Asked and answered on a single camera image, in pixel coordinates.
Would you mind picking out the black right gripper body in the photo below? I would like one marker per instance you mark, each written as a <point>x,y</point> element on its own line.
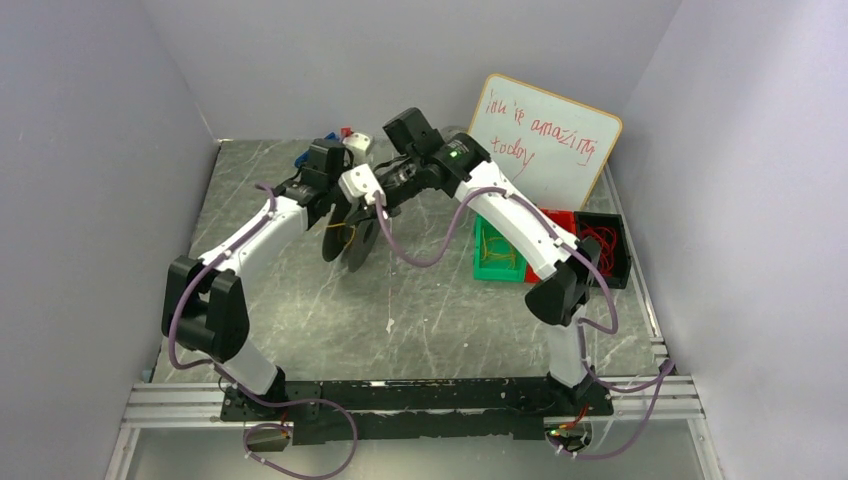
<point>370,208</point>

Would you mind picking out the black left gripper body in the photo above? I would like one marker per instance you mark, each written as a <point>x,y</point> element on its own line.
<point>324,210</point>

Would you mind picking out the dark grey perforated spool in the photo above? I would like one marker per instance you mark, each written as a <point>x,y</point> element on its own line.
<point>351,240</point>

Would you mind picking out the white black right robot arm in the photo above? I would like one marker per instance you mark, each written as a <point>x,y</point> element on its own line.
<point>565,265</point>

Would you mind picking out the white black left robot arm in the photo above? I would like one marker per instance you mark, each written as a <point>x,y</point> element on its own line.
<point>205,317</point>

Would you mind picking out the green plastic bin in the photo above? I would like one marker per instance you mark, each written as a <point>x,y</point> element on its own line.
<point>495,258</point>

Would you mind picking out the yellow framed whiteboard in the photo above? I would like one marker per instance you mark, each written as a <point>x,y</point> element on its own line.
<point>550,147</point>

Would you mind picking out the red plastic bin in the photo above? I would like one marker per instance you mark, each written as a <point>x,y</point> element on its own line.
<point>562,218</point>

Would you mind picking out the black plastic bin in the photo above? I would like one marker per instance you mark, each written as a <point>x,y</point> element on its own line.
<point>608,230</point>

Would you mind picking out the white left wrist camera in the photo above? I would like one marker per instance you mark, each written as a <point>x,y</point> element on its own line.
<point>360,144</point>

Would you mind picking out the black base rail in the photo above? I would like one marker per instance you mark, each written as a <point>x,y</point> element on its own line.
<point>323,411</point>

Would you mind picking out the aluminium frame rail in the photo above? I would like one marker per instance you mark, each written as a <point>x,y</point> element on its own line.
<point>173,405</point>

